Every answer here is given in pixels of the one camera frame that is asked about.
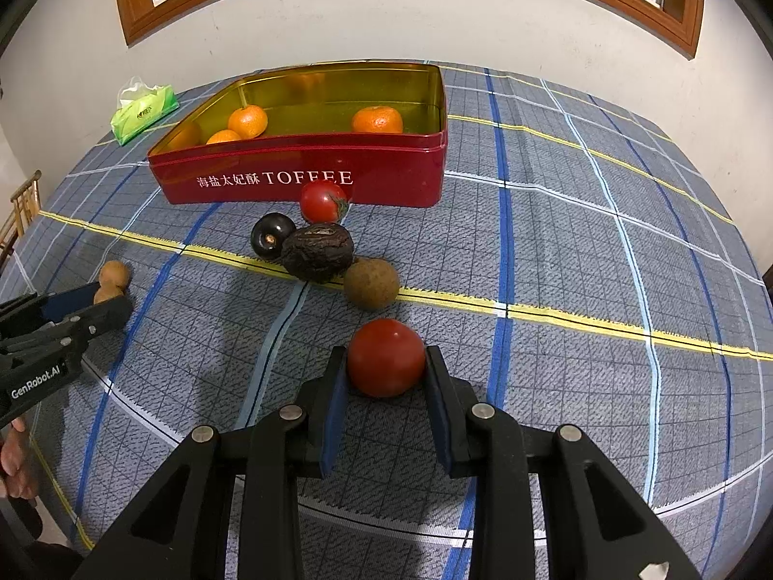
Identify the green tissue pack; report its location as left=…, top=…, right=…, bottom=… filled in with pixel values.
left=110, top=76, right=180, bottom=147

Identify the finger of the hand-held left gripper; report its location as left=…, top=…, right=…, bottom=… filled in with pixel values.
left=0, top=290, right=100, bottom=334
left=0, top=296, right=134, bottom=364

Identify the large orange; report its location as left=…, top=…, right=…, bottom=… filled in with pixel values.
left=351, top=105, right=403, bottom=134

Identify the red tin box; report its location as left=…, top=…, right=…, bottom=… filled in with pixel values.
left=146, top=62, right=449, bottom=207

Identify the bamboo chair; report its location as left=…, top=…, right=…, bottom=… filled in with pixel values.
left=0, top=170, right=42, bottom=267

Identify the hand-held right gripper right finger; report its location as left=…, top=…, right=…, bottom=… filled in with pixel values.
left=424, top=344, right=704, bottom=580

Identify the large red tomato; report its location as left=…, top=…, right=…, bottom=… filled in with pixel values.
left=346, top=318, right=427, bottom=399

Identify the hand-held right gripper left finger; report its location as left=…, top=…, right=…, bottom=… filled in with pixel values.
left=72, top=346, right=350, bottom=580

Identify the person's left hand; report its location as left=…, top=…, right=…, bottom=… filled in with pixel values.
left=0, top=417, right=38, bottom=499

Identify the dark water chestnut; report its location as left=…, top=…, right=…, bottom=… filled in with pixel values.
left=250, top=213, right=298, bottom=261

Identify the wrinkled dark passion fruit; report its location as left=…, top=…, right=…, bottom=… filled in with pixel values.
left=281, top=223, right=355, bottom=283

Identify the blue plaid tablecloth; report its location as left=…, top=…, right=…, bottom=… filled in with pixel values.
left=0, top=63, right=773, bottom=580

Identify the small red tomato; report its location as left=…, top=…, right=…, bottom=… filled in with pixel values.
left=300, top=180, right=351, bottom=224

